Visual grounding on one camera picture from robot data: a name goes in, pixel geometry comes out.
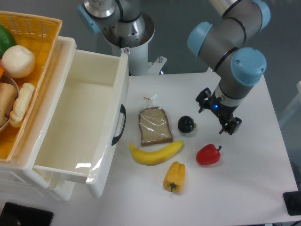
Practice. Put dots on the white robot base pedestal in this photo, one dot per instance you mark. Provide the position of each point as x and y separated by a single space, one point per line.
138 60

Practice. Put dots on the red bell pepper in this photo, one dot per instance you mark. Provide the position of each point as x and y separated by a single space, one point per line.
208 155

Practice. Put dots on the pale twisted bread stick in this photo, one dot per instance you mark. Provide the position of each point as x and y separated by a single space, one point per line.
21 104

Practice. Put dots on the black device bottom left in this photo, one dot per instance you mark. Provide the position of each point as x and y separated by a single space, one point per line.
18 215

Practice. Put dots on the yellow banana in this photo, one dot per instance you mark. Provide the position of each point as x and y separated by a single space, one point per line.
158 156

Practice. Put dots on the yellow bell pepper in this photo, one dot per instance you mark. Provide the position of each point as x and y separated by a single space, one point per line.
175 177

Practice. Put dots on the bagged brown bread slice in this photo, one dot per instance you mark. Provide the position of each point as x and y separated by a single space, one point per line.
153 122

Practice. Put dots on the white round bun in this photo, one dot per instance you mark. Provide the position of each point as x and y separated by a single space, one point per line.
18 62

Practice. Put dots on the white open drawer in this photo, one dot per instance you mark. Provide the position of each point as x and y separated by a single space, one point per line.
88 122

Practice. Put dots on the brown bread roll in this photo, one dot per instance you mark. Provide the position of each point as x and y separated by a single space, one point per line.
8 94

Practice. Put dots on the green fruit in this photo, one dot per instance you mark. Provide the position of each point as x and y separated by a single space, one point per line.
7 40

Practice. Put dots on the white drawer cabinet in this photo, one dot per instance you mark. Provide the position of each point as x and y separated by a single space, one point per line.
18 176

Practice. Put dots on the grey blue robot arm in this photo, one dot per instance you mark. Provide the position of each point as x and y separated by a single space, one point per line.
129 31

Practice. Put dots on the black device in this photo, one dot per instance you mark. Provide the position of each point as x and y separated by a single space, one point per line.
293 202
18 215

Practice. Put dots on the yellow wicker basket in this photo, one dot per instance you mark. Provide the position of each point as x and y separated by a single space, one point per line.
38 34

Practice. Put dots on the black device bottom right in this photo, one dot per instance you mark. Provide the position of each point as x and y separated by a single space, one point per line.
293 202

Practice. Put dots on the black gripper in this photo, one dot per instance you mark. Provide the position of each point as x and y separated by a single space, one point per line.
229 123

